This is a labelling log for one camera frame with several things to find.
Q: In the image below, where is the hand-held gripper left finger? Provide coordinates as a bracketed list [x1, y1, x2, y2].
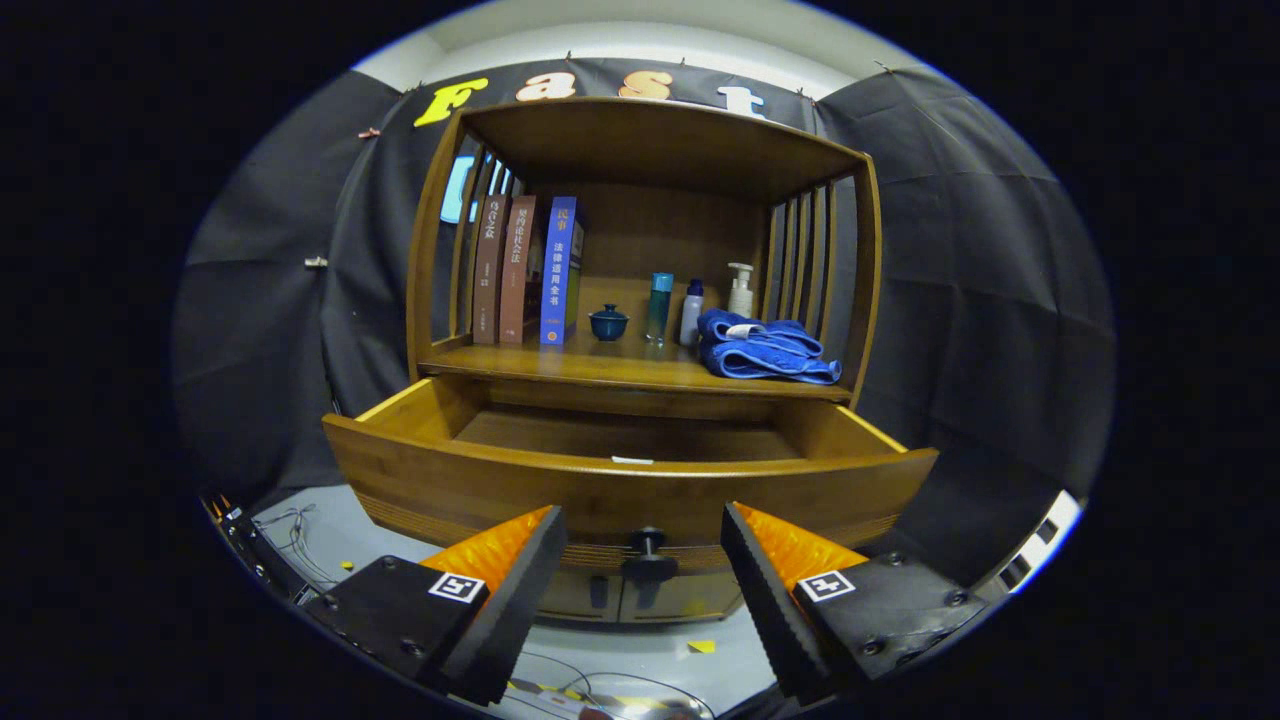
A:
[300, 505, 569, 708]

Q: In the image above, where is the clear teal bottle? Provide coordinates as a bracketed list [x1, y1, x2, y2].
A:
[645, 272, 675, 347]

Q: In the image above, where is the blue folded towel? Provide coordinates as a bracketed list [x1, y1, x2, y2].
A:
[697, 308, 843, 386]

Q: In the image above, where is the thin floor cable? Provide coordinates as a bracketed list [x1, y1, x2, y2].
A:
[510, 650, 716, 720]
[250, 505, 336, 591]

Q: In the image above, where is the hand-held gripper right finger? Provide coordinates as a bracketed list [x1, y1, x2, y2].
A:
[720, 502, 1001, 701]

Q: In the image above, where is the reddish brown book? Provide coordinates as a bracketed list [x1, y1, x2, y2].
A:
[498, 195, 543, 346]

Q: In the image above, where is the wooden cabinet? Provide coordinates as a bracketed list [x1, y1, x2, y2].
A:
[405, 95, 883, 626]

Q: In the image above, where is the dark brown book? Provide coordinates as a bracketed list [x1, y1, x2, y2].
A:
[471, 195, 511, 346]

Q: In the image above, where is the wooden cabinet door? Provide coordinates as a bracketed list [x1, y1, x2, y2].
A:
[618, 570, 746, 624]
[538, 572, 621, 624]

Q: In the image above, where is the dark equipment box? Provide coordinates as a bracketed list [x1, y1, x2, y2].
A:
[203, 490, 311, 606]

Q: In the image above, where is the blue book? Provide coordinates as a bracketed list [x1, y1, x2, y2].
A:
[540, 196, 586, 347]

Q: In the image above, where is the wooden countertop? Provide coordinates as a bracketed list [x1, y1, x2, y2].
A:
[418, 325, 851, 401]

